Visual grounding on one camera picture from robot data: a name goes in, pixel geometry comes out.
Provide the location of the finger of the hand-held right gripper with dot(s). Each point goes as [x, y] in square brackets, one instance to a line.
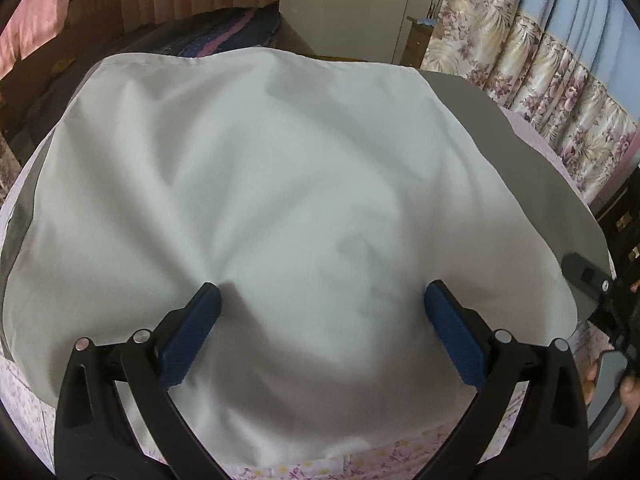
[582, 272]

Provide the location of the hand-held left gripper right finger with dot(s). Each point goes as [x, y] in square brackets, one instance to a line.
[455, 335]

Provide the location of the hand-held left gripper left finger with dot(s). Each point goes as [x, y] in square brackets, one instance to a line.
[190, 335]

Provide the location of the white and grey garment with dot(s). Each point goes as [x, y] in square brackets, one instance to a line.
[275, 160]

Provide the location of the person's right hand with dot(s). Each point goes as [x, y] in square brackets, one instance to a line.
[591, 377]

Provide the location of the dark wooden cabinet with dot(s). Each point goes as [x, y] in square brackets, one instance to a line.
[622, 220]

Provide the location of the pink floral bed sheet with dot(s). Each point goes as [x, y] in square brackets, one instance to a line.
[350, 465]

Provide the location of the floral and blue curtain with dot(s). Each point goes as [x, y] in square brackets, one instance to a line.
[540, 60]

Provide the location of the small brown wooden cabinet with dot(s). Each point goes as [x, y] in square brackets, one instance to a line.
[417, 42]

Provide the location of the dark brown sofa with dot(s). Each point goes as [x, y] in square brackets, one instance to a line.
[45, 90]

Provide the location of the purple and blue striped blanket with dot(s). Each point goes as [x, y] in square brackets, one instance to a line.
[235, 30]

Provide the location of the white cabinet with floral decals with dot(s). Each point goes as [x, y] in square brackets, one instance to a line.
[345, 10]

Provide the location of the pink curtain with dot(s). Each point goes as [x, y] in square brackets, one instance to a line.
[30, 20]

